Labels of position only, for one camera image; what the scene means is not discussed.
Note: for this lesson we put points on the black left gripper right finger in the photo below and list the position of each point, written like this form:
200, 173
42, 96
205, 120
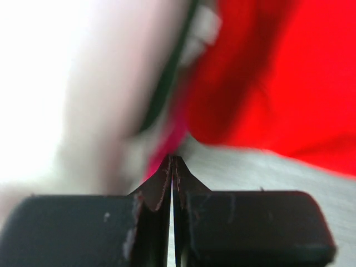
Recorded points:
246, 228

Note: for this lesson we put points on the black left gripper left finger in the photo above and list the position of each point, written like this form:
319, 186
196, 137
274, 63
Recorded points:
92, 230

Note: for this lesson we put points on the red t shirt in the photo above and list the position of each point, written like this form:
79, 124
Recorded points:
280, 77

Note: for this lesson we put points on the folded white t shirt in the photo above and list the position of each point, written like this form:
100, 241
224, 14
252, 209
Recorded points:
77, 78

